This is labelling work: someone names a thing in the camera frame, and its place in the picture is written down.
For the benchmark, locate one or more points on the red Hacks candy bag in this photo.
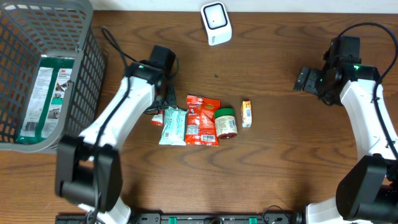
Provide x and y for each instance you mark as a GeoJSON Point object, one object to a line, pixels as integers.
{"type": "Point", "coordinates": [201, 121]}

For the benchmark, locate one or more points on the green lid jar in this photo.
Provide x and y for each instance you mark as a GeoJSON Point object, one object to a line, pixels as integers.
{"type": "Point", "coordinates": [225, 123]}

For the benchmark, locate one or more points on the green 3M gloves pack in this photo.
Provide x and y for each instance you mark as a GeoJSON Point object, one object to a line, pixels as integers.
{"type": "Point", "coordinates": [46, 100]}

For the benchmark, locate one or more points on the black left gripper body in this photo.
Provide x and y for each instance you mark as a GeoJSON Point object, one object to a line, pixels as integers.
{"type": "Point", "coordinates": [169, 101]}

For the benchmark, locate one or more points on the red stick sachet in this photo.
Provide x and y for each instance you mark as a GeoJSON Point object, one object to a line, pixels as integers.
{"type": "Point", "coordinates": [158, 119]}

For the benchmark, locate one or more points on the grey plastic mesh basket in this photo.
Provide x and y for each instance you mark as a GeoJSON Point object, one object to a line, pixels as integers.
{"type": "Point", "coordinates": [31, 30]}

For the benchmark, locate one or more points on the small orange carton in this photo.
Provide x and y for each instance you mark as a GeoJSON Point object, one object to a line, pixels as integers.
{"type": "Point", "coordinates": [246, 114]}

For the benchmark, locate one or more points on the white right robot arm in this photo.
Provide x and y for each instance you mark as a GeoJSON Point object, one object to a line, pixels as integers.
{"type": "Point", "coordinates": [368, 192]}

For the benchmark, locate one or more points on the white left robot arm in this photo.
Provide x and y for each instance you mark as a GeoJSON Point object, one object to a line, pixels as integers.
{"type": "Point", "coordinates": [88, 171]}

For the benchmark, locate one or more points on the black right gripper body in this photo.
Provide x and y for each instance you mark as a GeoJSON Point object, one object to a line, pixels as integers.
{"type": "Point", "coordinates": [314, 81]}

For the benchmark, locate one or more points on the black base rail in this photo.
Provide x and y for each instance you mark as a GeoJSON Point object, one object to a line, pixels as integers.
{"type": "Point", "coordinates": [271, 218]}

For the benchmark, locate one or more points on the light teal snack packet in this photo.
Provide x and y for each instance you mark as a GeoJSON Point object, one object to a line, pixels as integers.
{"type": "Point", "coordinates": [173, 132]}

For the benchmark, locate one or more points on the white barcode scanner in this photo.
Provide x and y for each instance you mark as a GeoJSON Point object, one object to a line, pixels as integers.
{"type": "Point", "coordinates": [216, 23]}

